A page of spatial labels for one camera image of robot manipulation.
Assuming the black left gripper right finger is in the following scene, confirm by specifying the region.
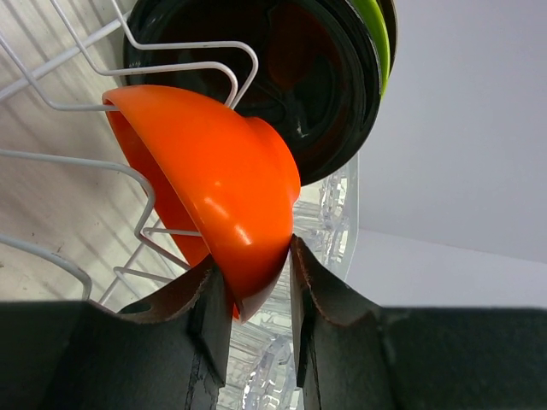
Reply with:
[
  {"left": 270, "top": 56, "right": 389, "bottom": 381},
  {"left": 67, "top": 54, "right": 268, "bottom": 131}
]
[{"left": 291, "top": 237, "right": 546, "bottom": 409}]

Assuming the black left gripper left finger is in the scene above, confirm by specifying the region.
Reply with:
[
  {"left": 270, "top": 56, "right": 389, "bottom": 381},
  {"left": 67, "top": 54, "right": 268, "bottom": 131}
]
[{"left": 1, "top": 257, "right": 232, "bottom": 409}]

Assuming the orange plastic bowl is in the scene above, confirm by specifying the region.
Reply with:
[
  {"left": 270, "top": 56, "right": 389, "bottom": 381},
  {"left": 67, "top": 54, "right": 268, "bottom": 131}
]
[{"left": 103, "top": 85, "right": 301, "bottom": 322}]

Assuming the black plate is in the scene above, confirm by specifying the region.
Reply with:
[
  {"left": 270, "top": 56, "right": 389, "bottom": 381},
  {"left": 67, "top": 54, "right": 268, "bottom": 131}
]
[{"left": 123, "top": 1, "right": 381, "bottom": 185}]

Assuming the lime green plate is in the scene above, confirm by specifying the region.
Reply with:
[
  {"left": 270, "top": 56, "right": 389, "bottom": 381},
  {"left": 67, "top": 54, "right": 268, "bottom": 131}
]
[{"left": 350, "top": 0, "right": 391, "bottom": 97}]

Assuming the clear plastic dish tray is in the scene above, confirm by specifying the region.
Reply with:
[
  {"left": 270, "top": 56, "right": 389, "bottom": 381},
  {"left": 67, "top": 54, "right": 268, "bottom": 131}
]
[{"left": 217, "top": 157, "right": 359, "bottom": 410}]

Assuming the white wire plate rack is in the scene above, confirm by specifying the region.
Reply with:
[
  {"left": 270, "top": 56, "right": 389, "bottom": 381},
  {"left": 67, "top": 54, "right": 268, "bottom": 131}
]
[{"left": 1, "top": 1, "right": 258, "bottom": 308}]

